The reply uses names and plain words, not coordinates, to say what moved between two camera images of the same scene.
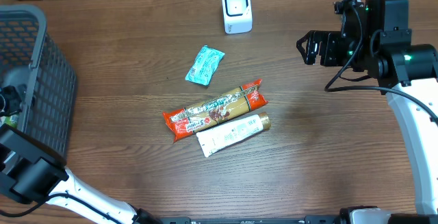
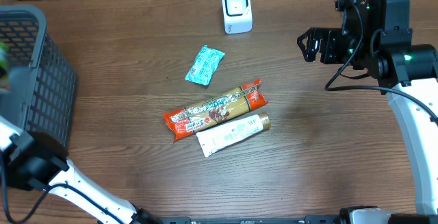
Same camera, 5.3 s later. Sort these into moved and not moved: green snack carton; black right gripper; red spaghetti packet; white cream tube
Moved: green snack carton
Not moved: black right gripper; red spaghetti packet; white cream tube
